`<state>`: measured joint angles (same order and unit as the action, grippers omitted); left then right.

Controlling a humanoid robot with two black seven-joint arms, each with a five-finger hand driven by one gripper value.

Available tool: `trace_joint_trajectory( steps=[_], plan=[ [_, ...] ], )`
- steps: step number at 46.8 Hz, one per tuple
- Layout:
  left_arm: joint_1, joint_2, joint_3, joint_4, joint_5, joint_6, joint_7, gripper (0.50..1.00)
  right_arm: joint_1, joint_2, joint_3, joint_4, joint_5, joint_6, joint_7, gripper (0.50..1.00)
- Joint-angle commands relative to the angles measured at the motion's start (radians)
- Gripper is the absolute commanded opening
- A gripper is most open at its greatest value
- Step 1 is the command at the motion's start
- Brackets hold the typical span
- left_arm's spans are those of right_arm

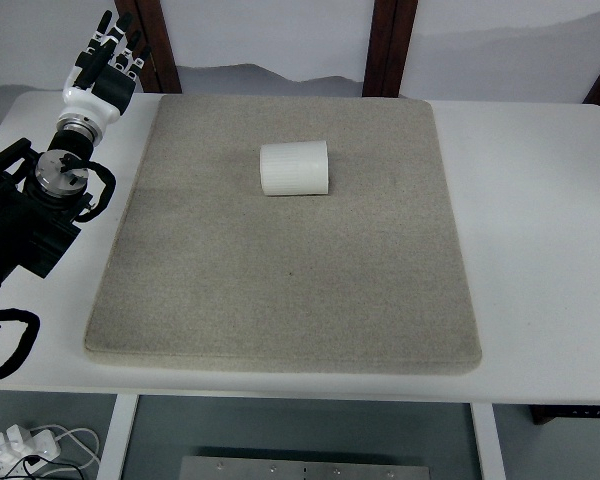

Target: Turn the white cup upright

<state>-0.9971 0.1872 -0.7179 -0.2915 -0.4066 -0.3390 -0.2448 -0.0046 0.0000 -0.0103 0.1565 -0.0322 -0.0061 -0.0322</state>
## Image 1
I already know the metal base plate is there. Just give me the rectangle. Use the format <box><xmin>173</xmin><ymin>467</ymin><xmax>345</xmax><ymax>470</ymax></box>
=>
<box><xmin>179</xmin><ymin>456</ymin><xmax>430</xmax><ymax>480</ymax></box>

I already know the white table leg right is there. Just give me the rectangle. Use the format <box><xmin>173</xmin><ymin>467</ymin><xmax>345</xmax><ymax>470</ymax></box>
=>
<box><xmin>470</xmin><ymin>403</ymin><xmax>506</xmax><ymax>480</ymax></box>

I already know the beige fabric mat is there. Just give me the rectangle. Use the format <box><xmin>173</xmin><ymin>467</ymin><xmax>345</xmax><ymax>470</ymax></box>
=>
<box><xmin>84</xmin><ymin>95</ymin><xmax>482</xmax><ymax>375</ymax></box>

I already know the black sleeved cable loop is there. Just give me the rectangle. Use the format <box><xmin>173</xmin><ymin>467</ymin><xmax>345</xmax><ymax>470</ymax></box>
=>
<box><xmin>0</xmin><ymin>308</ymin><xmax>42</xmax><ymax>385</ymax></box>

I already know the white table leg left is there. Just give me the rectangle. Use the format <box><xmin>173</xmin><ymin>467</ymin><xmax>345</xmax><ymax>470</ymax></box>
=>
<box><xmin>96</xmin><ymin>394</ymin><xmax>139</xmax><ymax>480</ymax></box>

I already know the middle brown wooden post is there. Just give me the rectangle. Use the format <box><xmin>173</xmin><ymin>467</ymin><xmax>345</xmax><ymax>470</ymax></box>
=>
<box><xmin>362</xmin><ymin>0</ymin><xmax>419</xmax><ymax>98</ymax></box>

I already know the white power strip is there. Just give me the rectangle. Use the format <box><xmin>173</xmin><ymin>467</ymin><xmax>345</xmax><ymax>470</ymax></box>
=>
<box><xmin>0</xmin><ymin>425</ymin><xmax>61</xmax><ymax>478</ymax></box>

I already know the left brown wooden post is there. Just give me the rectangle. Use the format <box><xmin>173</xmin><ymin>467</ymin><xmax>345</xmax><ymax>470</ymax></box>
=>
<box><xmin>113</xmin><ymin>0</ymin><xmax>183</xmax><ymax>94</ymax></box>

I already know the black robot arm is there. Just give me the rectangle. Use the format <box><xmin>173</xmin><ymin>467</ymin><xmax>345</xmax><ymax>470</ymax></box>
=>
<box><xmin>0</xmin><ymin>11</ymin><xmax>151</xmax><ymax>288</ymax></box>

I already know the white ribbed cup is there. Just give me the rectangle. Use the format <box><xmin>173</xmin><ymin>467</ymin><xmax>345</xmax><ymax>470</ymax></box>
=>
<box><xmin>259</xmin><ymin>140</ymin><xmax>329</xmax><ymax>196</ymax></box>

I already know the black cable on floor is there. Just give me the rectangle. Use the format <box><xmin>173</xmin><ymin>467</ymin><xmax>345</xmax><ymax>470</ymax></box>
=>
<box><xmin>0</xmin><ymin>452</ymin><xmax>84</xmax><ymax>480</ymax></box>

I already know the white power cable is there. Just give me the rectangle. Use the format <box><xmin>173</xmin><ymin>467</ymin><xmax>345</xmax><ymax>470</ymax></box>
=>
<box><xmin>27</xmin><ymin>424</ymin><xmax>102</xmax><ymax>471</ymax></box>

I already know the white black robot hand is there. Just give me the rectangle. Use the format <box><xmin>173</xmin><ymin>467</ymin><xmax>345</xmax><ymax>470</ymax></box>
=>
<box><xmin>61</xmin><ymin>10</ymin><xmax>151</xmax><ymax>125</ymax></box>

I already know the white table leg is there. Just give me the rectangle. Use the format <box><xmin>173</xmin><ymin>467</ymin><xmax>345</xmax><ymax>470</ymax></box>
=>
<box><xmin>470</xmin><ymin>403</ymin><xmax>506</xmax><ymax>480</ymax></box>
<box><xmin>96</xmin><ymin>394</ymin><xmax>139</xmax><ymax>480</ymax></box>

